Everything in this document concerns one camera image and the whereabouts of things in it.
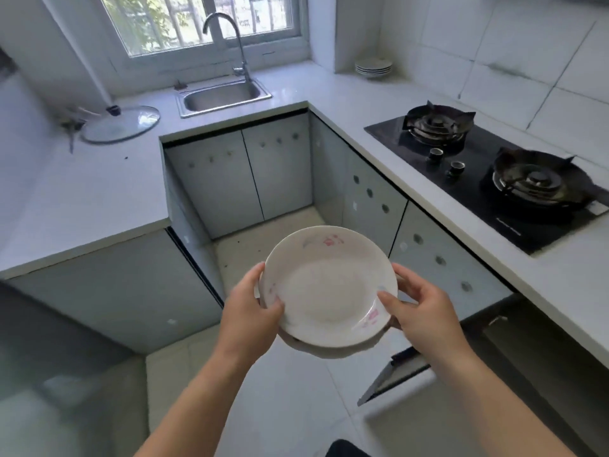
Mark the person's right hand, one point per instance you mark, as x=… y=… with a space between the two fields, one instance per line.
x=426 y=314

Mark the person's left hand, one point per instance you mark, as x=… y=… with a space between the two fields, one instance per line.
x=240 y=318

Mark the person's right thumb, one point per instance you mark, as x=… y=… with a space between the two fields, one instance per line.
x=391 y=305

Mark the person's left thumb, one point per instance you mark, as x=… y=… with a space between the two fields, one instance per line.
x=272 y=311

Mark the white floral plate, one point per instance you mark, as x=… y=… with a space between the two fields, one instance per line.
x=328 y=287

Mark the person's right forearm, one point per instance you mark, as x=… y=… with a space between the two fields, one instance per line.
x=495 y=404

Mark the person's left forearm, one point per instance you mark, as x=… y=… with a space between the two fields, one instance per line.
x=190 y=399

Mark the open grey cabinet door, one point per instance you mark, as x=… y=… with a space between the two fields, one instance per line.
x=404 y=371

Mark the grey cabinet panel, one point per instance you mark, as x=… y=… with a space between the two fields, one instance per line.
x=123 y=290

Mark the black stove knob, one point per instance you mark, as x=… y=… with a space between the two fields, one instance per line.
x=456 y=167
x=435 y=153

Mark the black gas stove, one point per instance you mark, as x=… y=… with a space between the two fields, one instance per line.
x=490 y=171

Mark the stainless steel sink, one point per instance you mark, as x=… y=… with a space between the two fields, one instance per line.
x=222 y=96

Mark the stack of white bowls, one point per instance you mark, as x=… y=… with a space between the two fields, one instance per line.
x=373 y=67

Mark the glass pot lid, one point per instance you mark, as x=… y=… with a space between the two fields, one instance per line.
x=120 y=123

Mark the chrome faucet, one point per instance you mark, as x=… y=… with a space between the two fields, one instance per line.
x=228 y=40

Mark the window with bars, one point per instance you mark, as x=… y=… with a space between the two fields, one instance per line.
x=200 y=23

